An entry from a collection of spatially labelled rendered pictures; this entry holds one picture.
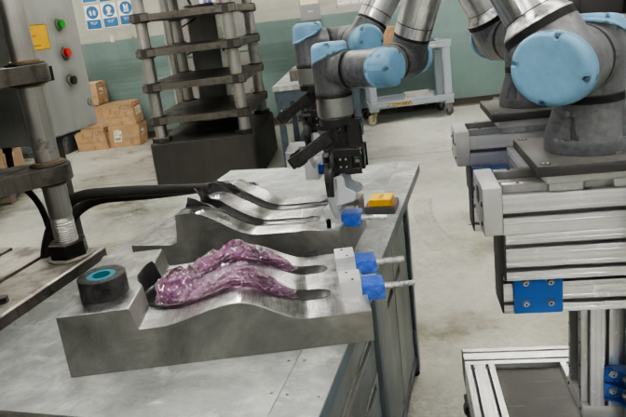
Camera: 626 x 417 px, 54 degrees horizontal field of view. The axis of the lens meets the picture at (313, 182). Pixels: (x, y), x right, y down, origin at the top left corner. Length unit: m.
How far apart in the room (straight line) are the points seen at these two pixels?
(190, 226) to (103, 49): 7.05
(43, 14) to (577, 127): 1.42
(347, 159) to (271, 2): 6.58
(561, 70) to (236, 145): 4.47
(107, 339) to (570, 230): 0.81
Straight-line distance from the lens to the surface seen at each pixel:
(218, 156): 5.35
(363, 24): 1.44
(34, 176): 1.63
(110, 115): 8.03
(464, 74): 7.89
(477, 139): 1.60
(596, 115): 1.13
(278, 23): 7.78
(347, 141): 1.27
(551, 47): 0.98
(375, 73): 1.16
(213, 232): 1.37
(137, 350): 1.07
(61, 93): 1.91
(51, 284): 1.60
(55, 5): 1.96
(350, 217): 1.31
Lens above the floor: 1.32
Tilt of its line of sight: 15 degrees down
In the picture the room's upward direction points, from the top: 7 degrees counter-clockwise
